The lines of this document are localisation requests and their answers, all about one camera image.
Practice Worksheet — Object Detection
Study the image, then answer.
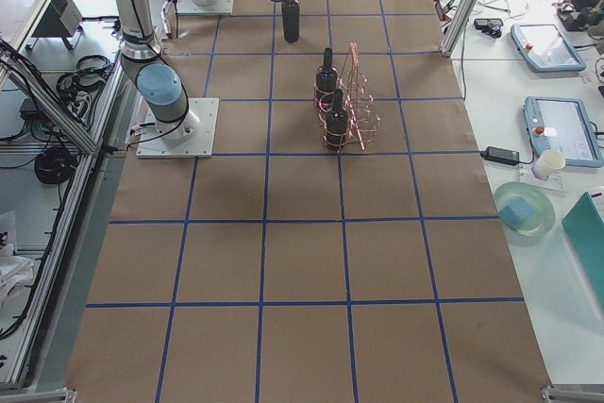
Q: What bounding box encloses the aluminium frame post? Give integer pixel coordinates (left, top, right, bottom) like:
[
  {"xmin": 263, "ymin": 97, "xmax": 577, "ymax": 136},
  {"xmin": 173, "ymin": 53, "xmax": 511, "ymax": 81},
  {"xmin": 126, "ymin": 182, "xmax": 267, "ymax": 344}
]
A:
[{"xmin": 440, "ymin": 0, "xmax": 501, "ymax": 58}]

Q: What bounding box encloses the white paper cup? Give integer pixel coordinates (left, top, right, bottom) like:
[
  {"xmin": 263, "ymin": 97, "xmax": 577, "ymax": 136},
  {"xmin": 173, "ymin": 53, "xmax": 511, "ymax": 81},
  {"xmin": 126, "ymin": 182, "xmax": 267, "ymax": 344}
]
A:
[{"xmin": 531, "ymin": 149, "xmax": 566, "ymax": 180}]

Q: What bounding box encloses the blue sponge block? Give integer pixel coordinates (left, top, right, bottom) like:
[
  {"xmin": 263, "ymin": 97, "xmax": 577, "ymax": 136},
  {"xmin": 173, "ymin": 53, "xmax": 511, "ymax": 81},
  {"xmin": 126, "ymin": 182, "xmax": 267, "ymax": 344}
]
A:
[{"xmin": 499, "ymin": 196, "xmax": 535, "ymax": 228}]

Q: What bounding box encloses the crumpled white cloth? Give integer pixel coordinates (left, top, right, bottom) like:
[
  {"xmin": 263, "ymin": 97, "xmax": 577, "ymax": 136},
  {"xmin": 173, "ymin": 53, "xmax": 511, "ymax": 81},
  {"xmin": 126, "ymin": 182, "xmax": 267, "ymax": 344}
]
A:
[{"xmin": 0, "ymin": 211, "xmax": 34, "ymax": 300}]

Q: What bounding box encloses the dark wine bottle in basket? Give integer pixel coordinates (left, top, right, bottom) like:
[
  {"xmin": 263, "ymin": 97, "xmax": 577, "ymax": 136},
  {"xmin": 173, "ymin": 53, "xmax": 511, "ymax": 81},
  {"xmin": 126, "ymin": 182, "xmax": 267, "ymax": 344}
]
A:
[{"xmin": 314, "ymin": 47, "xmax": 338, "ymax": 110}]

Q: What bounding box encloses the blue teach pendant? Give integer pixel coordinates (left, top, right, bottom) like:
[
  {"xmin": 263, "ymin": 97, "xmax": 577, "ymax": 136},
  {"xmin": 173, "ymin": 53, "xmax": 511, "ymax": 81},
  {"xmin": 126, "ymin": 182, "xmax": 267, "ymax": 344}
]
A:
[
  {"xmin": 511, "ymin": 24, "xmax": 586, "ymax": 72},
  {"xmin": 523, "ymin": 96, "xmax": 603, "ymax": 168}
]

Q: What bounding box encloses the green glass bowl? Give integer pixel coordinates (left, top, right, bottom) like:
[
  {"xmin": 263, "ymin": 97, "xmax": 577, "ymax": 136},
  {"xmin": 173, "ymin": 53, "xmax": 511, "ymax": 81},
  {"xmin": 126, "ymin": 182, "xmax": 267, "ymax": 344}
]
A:
[{"xmin": 494, "ymin": 182, "xmax": 556, "ymax": 237}]

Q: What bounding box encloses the teal folder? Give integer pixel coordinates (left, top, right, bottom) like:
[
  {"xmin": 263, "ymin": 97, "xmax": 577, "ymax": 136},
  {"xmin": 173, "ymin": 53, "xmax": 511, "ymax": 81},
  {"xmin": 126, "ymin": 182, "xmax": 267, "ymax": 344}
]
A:
[{"xmin": 562, "ymin": 192, "xmax": 603, "ymax": 311}]

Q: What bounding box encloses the dark wine bottle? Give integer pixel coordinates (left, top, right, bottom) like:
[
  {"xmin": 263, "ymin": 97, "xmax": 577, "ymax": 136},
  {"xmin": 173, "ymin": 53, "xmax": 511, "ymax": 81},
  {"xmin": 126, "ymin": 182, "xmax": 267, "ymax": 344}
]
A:
[
  {"xmin": 281, "ymin": 0, "xmax": 300, "ymax": 43},
  {"xmin": 314, "ymin": 47, "xmax": 338, "ymax": 110}
]

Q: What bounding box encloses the black power adapter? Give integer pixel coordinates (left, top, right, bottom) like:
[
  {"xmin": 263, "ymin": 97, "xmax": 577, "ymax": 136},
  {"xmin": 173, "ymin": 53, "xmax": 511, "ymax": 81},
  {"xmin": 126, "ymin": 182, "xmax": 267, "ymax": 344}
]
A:
[{"xmin": 480, "ymin": 146, "xmax": 520, "ymax": 166}]

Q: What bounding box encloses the grey electronics box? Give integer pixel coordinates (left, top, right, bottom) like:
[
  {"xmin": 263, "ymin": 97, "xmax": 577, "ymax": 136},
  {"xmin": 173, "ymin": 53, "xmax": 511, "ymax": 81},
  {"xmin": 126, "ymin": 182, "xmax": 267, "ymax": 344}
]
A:
[{"xmin": 25, "ymin": 0, "xmax": 83, "ymax": 51}]

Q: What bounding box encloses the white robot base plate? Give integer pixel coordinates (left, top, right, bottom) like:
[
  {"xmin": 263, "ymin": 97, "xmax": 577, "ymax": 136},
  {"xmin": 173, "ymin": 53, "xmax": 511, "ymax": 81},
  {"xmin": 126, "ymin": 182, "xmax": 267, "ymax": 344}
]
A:
[{"xmin": 135, "ymin": 98, "xmax": 220, "ymax": 159}]

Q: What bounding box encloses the black coiled cable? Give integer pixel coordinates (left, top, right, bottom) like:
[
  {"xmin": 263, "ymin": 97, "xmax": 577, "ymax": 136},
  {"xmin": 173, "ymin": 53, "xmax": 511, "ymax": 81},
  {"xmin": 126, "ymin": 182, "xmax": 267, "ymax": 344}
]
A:
[{"xmin": 33, "ymin": 145, "xmax": 76, "ymax": 185}]

